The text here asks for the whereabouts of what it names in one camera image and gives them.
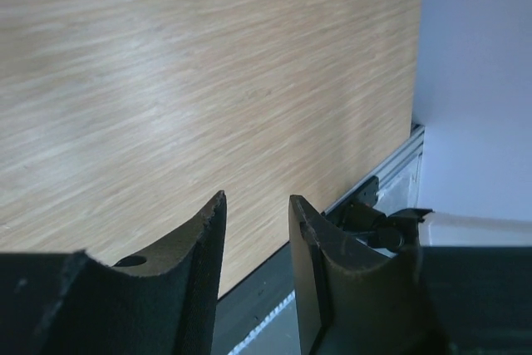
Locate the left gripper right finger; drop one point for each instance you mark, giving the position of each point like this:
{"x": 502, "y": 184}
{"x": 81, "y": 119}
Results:
{"x": 353, "y": 299}

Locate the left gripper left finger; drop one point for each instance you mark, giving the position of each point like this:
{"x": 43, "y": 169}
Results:
{"x": 159, "y": 300}

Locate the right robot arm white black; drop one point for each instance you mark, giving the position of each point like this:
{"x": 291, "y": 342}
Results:
{"x": 427, "y": 228}

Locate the slotted white cable duct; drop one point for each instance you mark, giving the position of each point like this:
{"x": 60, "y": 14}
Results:
{"x": 254, "y": 333}

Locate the aluminium front rail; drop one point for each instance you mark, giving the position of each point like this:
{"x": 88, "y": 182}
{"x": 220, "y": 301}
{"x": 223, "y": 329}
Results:
{"x": 394, "y": 184}

